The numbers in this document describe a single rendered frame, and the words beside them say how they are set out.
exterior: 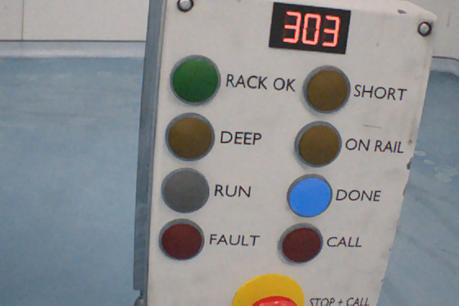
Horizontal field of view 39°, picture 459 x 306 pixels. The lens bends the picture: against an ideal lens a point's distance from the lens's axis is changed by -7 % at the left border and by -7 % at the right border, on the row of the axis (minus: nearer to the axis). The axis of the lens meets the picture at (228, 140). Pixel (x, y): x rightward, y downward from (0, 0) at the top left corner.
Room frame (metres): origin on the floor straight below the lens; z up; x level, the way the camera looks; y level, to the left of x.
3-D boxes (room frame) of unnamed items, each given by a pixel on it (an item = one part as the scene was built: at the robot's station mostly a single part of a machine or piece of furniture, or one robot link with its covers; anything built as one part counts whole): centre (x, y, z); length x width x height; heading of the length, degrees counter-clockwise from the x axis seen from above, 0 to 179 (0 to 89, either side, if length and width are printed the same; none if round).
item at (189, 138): (0.39, 0.02, 1.01); 0.03 x 0.01 x 0.03; 98
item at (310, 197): (0.40, -0.06, 0.97); 0.03 x 0.01 x 0.03; 98
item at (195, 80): (0.39, 0.02, 1.04); 0.03 x 0.01 x 0.03; 98
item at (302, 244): (0.40, -0.06, 0.94); 0.03 x 0.01 x 0.03; 98
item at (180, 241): (0.39, 0.02, 0.94); 0.03 x 0.01 x 0.03; 98
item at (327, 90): (0.40, -0.06, 1.04); 0.03 x 0.01 x 0.03; 98
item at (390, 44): (0.43, -0.04, 0.97); 0.17 x 0.06 x 0.26; 98
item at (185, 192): (0.39, 0.02, 0.97); 0.03 x 0.01 x 0.03; 98
